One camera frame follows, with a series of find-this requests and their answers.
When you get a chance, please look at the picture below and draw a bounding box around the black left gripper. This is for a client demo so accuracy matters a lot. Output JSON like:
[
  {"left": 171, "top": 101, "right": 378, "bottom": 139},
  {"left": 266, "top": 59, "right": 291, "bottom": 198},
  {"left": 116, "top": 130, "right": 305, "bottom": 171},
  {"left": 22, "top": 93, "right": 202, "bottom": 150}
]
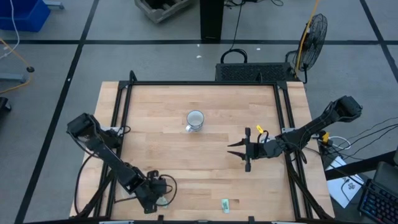
[{"left": 136, "top": 170, "right": 169, "bottom": 215}]

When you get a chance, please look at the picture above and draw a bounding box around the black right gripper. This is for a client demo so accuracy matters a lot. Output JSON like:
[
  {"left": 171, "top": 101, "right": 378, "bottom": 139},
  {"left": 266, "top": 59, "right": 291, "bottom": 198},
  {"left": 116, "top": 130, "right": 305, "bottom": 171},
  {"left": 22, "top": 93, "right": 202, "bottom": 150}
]
[{"left": 227, "top": 127, "right": 284, "bottom": 173}]

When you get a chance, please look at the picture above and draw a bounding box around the small clear plastic cup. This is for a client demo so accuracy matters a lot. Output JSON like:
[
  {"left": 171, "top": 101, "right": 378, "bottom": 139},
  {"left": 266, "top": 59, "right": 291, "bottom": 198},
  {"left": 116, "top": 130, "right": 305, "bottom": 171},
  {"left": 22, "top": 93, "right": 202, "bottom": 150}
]
[{"left": 260, "top": 134, "right": 277, "bottom": 145}]

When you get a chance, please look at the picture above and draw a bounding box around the white blue-patterned mug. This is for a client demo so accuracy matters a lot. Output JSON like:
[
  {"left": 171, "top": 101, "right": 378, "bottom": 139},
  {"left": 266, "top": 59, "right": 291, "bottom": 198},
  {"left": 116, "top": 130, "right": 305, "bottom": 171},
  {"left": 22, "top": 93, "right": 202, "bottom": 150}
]
[{"left": 185, "top": 110, "right": 205, "bottom": 133}]

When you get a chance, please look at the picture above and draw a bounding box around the black perforated computer case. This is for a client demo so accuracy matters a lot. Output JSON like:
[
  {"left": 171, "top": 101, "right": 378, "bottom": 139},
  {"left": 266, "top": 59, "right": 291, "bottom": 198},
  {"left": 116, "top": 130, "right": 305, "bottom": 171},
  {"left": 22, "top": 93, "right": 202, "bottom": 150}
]
[{"left": 215, "top": 62, "right": 301, "bottom": 83}]

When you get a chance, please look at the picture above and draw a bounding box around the white paper sheet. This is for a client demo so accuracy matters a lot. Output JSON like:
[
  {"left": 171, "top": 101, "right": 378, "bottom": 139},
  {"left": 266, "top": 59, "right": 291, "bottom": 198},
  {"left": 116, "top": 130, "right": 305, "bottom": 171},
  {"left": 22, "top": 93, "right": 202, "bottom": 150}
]
[{"left": 325, "top": 155, "right": 365, "bottom": 209}]

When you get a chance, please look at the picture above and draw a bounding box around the black floor fan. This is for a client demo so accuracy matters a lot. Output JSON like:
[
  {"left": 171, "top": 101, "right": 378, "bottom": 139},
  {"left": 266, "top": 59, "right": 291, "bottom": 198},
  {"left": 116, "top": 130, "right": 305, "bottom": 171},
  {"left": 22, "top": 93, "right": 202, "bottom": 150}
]
[{"left": 285, "top": 12, "right": 328, "bottom": 84}]

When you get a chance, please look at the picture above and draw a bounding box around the black upright pillar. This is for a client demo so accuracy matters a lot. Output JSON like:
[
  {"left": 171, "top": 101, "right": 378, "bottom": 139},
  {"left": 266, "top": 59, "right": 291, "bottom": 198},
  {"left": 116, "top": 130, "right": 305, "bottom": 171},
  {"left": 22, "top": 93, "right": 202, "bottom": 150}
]
[{"left": 200, "top": 0, "right": 225, "bottom": 44}]

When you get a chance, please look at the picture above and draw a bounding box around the backlit black keyboard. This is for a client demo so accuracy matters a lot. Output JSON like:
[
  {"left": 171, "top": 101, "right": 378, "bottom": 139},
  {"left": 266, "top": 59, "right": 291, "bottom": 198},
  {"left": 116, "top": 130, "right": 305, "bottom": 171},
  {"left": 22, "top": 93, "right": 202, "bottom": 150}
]
[{"left": 358, "top": 179, "right": 398, "bottom": 224}]

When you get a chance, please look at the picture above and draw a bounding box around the grey moulded crate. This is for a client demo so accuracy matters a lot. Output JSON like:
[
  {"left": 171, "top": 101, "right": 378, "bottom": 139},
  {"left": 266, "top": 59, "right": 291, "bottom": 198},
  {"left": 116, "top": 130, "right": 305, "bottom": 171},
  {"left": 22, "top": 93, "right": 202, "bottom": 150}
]
[{"left": 134, "top": 0, "right": 195, "bottom": 25}]

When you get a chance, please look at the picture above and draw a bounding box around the blue plastic bin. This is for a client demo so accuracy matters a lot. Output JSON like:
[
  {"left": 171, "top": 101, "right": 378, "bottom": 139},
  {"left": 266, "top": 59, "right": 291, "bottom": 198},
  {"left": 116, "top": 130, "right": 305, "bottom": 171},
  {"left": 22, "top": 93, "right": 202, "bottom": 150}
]
[{"left": 0, "top": 0, "right": 52, "bottom": 33}]

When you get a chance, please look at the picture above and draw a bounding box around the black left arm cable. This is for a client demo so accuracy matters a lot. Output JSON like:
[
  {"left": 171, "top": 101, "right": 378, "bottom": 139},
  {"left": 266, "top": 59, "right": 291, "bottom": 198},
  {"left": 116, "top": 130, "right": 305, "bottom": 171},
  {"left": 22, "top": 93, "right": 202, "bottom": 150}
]
[{"left": 73, "top": 152, "right": 96, "bottom": 216}]

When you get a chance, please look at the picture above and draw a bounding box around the black looped floor cable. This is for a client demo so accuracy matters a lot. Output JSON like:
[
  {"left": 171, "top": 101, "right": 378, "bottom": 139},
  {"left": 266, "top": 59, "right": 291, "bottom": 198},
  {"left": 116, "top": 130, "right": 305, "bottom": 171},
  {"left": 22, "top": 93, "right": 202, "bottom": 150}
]
[{"left": 220, "top": 0, "right": 249, "bottom": 65}]

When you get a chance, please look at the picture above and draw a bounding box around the white cable loop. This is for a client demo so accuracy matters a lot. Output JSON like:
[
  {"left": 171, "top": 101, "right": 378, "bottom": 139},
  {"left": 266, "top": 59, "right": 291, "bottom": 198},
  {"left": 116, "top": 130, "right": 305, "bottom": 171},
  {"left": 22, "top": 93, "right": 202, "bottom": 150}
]
[{"left": 328, "top": 135, "right": 353, "bottom": 151}]

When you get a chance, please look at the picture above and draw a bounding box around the yellow cable by fan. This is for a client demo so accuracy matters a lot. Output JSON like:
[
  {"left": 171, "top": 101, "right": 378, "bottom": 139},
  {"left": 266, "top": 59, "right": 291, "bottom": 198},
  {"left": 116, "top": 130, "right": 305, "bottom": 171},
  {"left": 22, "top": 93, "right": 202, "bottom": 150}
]
[{"left": 295, "top": 0, "right": 320, "bottom": 73}]

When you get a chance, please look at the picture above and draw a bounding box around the yellow floor cable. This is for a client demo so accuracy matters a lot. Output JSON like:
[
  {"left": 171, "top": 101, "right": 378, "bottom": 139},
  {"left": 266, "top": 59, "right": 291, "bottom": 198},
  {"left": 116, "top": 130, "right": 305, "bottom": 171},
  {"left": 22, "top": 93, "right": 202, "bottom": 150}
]
[{"left": 0, "top": 37, "right": 34, "bottom": 95}]

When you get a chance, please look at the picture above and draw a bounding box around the white floor cable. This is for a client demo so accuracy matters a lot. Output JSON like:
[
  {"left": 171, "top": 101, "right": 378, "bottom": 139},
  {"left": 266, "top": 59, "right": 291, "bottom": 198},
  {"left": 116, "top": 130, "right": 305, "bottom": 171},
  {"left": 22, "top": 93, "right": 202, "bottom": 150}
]
[{"left": 0, "top": 0, "right": 21, "bottom": 60}]

